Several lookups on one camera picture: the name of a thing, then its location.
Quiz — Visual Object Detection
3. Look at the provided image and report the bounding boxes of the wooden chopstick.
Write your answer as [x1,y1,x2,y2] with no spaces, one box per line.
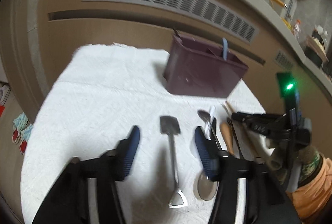
[225,101,259,159]

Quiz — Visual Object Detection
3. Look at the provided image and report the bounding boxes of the steel spoon black handle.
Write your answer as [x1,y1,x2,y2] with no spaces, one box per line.
[197,117,218,201]

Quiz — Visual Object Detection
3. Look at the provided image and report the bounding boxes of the wooden spoon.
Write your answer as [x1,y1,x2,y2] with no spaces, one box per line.
[220,122,234,155]

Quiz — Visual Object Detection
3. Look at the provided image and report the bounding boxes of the white plastic spoon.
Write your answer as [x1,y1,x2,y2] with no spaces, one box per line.
[204,106,215,140]

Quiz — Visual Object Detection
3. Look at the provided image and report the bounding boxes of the blue plastic spoon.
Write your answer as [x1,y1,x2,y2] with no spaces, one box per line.
[222,38,228,61]

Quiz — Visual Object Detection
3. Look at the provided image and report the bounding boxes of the small metal spatula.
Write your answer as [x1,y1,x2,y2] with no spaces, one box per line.
[159,116,188,209]

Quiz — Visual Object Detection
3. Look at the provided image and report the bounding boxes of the small steel smiley spoon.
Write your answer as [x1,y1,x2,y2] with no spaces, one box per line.
[227,117,244,159]

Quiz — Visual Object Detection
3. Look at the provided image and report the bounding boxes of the steel spoon loop handle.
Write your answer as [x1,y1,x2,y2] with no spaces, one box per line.
[198,110,222,150]

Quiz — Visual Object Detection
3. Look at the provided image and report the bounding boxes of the gloved right hand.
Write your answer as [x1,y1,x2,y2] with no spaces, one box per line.
[265,138,323,189]

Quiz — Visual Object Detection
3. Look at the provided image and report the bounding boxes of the small grey vent grille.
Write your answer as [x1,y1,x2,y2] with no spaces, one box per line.
[273,50,294,71]

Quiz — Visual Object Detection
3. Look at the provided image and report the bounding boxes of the black pot with food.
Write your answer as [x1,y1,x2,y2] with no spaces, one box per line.
[304,25,329,68]

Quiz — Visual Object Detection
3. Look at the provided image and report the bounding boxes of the blue patterned slippers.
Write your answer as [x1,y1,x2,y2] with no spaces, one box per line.
[12,112,33,155]

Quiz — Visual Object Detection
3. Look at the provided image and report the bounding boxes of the purple plastic utensil holder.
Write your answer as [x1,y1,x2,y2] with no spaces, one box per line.
[163,33,249,98]

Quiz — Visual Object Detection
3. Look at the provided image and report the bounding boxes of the snack jar orange lid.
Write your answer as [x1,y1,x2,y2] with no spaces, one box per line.
[292,19,301,39]

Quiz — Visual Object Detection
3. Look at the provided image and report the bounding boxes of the white textured table cloth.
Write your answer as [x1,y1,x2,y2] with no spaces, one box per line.
[20,43,271,224]

